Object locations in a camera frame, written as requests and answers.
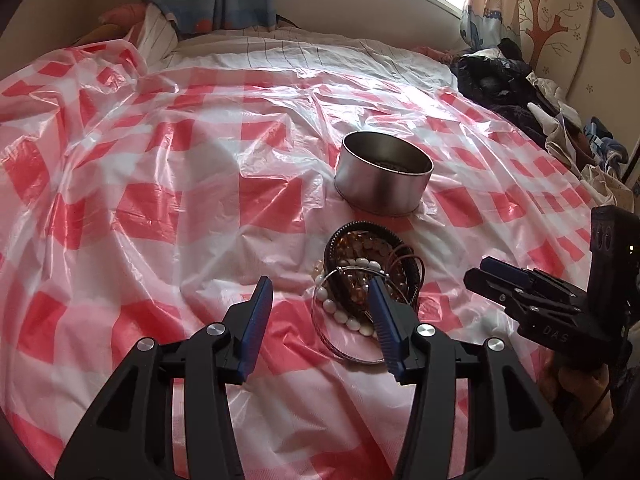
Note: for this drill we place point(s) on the white striped bed sheet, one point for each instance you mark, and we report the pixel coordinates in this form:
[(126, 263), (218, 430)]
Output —
[(300, 52)]

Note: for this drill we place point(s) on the pink and blue curtain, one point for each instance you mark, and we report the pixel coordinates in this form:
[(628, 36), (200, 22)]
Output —
[(480, 25)]

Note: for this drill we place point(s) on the pink pillow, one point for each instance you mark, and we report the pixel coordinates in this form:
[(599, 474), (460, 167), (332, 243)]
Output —
[(125, 12)]

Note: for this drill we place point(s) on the silver bangle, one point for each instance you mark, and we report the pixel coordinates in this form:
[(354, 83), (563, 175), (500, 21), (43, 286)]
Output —
[(345, 355)]

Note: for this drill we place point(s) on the pile of dark clothes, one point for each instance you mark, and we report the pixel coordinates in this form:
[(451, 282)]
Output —
[(490, 80)]

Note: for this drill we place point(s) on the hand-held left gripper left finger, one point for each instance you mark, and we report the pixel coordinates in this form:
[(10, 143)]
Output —
[(257, 320)]

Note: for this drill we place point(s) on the person's right hand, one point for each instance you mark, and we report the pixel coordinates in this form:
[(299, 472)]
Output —
[(575, 395)]

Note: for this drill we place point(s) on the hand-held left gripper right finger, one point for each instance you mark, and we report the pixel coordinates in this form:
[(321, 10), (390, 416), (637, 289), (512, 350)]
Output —
[(382, 320)]

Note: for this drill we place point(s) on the round metal tin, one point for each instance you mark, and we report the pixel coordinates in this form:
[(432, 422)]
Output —
[(380, 185)]

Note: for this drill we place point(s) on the blue and white cloth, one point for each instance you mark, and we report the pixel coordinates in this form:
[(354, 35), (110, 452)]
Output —
[(605, 142)]

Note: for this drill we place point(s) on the red white checkered plastic sheet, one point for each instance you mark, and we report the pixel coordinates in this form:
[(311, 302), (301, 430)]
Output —
[(150, 160)]

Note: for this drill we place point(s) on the white striped pillow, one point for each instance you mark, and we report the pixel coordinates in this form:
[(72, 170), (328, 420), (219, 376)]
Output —
[(157, 35)]

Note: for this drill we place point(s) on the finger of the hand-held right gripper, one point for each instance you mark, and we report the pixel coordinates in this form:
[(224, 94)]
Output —
[(502, 269), (482, 285)]

